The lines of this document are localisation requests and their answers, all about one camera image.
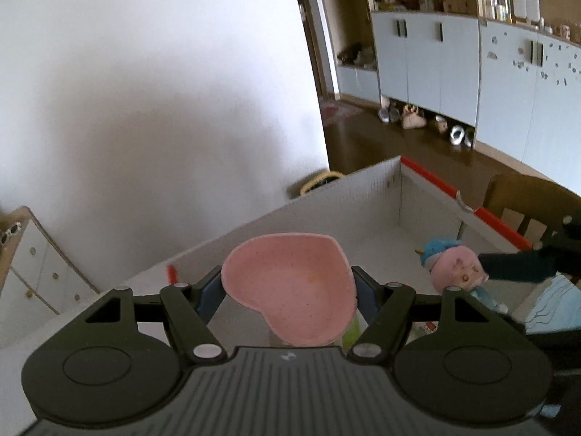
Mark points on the beige shoe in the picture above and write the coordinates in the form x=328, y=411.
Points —
x=413, y=118

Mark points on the white storage containers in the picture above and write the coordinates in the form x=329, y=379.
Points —
x=524, y=2

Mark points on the light blue two-door cabinet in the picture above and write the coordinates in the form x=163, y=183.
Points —
x=422, y=63

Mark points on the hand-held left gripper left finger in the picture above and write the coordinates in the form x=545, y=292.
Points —
x=209, y=295

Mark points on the small white shoe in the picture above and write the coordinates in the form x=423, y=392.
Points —
x=384, y=111

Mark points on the white sunglasses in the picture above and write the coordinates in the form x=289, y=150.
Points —
x=11, y=231

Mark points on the low light blue cabinet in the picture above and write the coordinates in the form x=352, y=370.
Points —
x=358, y=81

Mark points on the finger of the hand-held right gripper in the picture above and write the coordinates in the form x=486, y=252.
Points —
x=517, y=265

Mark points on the pink plush doll blue hat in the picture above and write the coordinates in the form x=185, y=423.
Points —
x=449, y=265

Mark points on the brown wooden door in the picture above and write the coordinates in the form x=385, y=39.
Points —
x=313, y=32

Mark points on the light blue sticker-covered cabinet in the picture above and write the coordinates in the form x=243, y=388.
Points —
x=531, y=100

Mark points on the wicker basket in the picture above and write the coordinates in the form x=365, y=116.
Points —
x=317, y=179

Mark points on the red cardboard box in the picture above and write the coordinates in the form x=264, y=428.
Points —
x=363, y=209

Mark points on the pink heart-shaped dish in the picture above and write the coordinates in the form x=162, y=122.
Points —
x=290, y=286

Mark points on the white drawer cabinet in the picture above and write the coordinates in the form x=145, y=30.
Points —
x=36, y=263

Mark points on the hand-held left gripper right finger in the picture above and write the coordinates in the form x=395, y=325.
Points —
x=364, y=293

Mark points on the pink mug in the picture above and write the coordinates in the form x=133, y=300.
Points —
x=564, y=32

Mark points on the grey plush toys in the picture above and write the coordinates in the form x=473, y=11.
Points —
x=356, y=54

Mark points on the brown wooden chair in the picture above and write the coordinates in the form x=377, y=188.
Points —
x=522, y=195

